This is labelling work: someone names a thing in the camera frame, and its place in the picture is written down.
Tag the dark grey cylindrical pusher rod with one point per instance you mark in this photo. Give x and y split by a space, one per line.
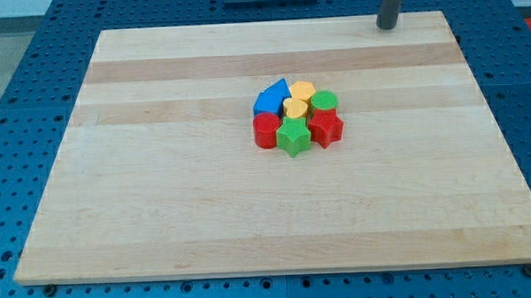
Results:
388 14

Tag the blue triangular block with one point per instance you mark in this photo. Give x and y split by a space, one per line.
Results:
281 88

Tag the yellow hexagon block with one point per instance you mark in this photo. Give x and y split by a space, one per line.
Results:
302 90

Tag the blue cube block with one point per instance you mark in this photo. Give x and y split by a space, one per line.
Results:
268 102

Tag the light wooden board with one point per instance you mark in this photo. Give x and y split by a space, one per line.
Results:
158 175

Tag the green star block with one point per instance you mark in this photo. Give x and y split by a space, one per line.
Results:
293 136

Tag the red cylinder block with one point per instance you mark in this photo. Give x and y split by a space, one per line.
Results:
264 129

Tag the green circle block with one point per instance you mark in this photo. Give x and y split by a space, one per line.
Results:
323 100

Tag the red star block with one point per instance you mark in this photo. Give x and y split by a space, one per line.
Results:
326 127

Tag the yellow heart block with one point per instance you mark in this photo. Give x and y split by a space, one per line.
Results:
295 108

